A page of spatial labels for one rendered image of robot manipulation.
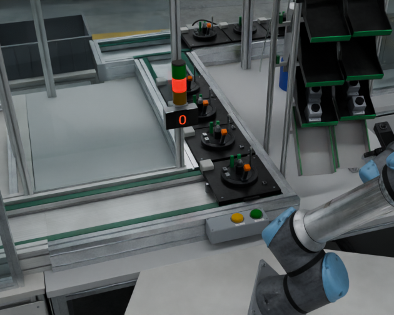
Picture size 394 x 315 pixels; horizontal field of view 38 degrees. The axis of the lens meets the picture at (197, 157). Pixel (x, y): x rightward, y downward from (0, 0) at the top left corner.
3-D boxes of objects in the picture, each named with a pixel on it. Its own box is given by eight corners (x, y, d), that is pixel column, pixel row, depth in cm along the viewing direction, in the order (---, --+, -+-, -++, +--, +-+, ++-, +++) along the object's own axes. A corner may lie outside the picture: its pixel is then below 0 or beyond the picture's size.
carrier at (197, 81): (217, 100, 267) (217, 76, 260) (167, 107, 262) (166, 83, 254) (202, 78, 286) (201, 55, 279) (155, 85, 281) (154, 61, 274)
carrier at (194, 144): (255, 156, 228) (256, 129, 221) (197, 167, 223) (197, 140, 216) (234, 126, 247) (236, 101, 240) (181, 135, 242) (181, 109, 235)
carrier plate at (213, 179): (281, 194, 208) (281, 189, 207) (218, 206, 203) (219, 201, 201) (256, 158, 227) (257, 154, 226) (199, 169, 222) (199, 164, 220)
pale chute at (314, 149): (332, 174, 212) (336, 172, 207) (298, 176, 211) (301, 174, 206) (323, 101, 217) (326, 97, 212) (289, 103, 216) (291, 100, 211)
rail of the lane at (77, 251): (298, 220, 210) (301, 197, 203) (53, 272, 189) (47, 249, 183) (291, 210, 214) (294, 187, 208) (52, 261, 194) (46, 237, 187)
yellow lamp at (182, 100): (188, 104, 201) (188, 92, 198) (174, 106, 200) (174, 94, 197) (184, 97, 205) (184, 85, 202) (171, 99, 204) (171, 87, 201)
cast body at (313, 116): (319, 125, 201) (324, 114, 195) (307, 125, 201) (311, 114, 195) (314, 105, 205) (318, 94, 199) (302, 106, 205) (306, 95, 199)
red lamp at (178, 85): (188, 91, 198) (187, 79, 195) (174, 94, 197) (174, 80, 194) (184, 85, 202) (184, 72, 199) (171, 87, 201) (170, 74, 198)
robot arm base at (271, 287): (286, 342, 155) (315, 330, 149) (250, 305, 152) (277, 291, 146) (296, 302, 167) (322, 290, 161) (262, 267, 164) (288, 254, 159)
